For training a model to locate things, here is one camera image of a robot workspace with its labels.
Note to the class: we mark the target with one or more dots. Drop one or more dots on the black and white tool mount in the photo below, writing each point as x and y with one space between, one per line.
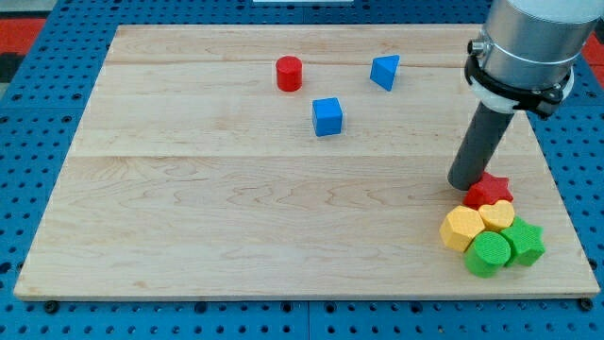
506 84

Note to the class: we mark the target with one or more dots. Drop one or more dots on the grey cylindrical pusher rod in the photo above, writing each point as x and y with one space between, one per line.
478 146

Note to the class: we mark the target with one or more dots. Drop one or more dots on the blue cube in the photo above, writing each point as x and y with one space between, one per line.
327 116

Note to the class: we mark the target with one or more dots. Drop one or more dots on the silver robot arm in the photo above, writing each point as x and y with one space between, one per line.
549 31

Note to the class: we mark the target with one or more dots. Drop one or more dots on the yellow hexagon block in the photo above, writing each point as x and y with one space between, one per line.
460 227

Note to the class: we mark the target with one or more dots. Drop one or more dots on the red star block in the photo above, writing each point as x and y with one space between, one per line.
487 191

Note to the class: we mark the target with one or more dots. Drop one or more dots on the yellow heart block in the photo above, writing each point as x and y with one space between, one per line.
498 216

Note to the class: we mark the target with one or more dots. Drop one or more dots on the blue triangular prism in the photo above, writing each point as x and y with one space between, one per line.
383 71

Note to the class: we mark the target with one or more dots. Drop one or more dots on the green star block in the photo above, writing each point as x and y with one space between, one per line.
526 242

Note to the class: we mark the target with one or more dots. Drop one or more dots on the green cylinder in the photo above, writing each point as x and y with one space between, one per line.
487 254

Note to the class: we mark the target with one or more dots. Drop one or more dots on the red cylinder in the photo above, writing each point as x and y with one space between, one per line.
289 73

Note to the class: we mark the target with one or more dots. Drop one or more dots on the light wooden board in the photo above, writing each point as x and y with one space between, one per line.
192 176

